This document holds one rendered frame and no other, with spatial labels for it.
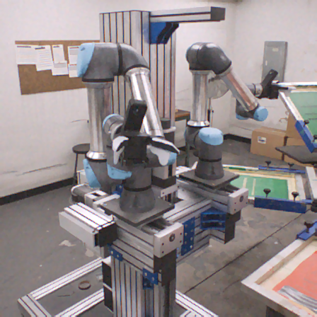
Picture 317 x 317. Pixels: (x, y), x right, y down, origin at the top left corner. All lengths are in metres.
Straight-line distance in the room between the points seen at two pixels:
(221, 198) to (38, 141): 3.29
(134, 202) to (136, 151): 0.55
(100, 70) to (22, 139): 3.40
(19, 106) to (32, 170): 0.84
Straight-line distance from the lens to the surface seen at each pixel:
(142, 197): 1.40
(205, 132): 1.72
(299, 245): 1.83
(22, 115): 4.52
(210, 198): 1.77
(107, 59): 1.24
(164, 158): 0.86
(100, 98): 1.27
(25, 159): 4.65
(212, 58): 1.67
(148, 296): 2.02
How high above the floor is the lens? 1.91
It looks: 18 degrees down
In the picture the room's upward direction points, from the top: straight up
